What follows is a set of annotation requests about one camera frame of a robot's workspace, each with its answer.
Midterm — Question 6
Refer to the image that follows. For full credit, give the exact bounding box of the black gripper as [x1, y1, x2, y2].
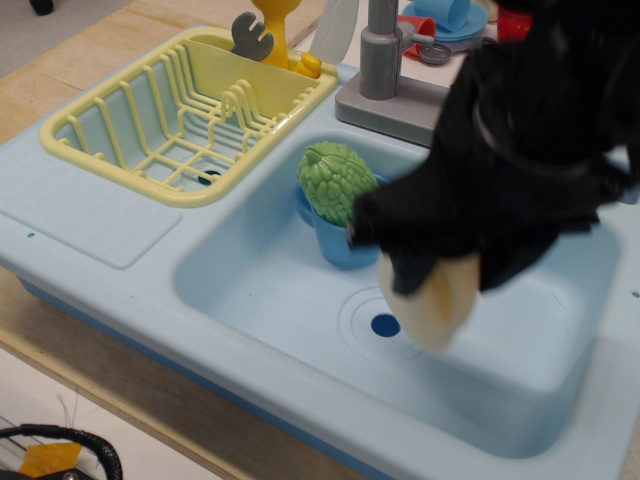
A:
[348, 150, 630, 296]

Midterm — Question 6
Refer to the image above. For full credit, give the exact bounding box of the cream detergent bottle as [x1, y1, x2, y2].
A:
[377, 253, 481, 352]

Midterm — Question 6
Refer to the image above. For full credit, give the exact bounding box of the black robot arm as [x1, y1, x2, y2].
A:
[349, 1, 639, 295]

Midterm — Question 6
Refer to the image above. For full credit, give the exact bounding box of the light blue toy sink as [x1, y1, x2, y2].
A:
[1, 66, 639, 479]

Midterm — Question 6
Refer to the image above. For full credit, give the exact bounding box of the yellow dish drying rack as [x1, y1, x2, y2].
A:
[39, 27, 338, 207]

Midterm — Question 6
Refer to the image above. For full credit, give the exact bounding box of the blue plastic cup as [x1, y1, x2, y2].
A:
[295, 186, 380, 269]

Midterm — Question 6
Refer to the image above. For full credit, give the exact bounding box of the green bitter gourd toy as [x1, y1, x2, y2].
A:
[297, 141, 379, 227]

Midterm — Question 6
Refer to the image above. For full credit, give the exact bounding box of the grey toy faucet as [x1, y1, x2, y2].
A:
[335, 0, 449, 147]

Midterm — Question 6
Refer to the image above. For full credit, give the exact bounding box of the grey measuring spoon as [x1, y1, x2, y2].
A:
[418, 37, 497, 66]

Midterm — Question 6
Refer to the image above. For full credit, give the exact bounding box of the blue plate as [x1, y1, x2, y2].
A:
[400, 1, 489, 43]

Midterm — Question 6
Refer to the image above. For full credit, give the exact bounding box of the red cup lying down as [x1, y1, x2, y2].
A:
[397, 15, 436, 57]

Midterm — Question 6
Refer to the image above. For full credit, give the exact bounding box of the red mug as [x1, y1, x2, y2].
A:
[497, 8, 532, 42]

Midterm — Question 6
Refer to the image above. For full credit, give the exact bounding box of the small yellow toy piece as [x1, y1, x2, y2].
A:
[293, 52, 322, 79]

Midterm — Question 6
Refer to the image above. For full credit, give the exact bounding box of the blue cup on plate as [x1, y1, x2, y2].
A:
[413, 0, 471, 32]

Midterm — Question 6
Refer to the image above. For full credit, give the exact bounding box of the yellow toy utensil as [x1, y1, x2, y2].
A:
[251, 0, 301, 70]

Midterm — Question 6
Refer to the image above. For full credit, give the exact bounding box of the yellow tape piece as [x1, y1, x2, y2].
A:
[18, 442, 82, 478]

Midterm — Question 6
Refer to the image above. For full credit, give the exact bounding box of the black caster wheel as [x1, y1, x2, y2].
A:
[29, 0, 54, 16]

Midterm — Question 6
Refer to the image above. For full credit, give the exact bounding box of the black cable loop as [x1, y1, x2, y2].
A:
[0, 423, 124, 480]

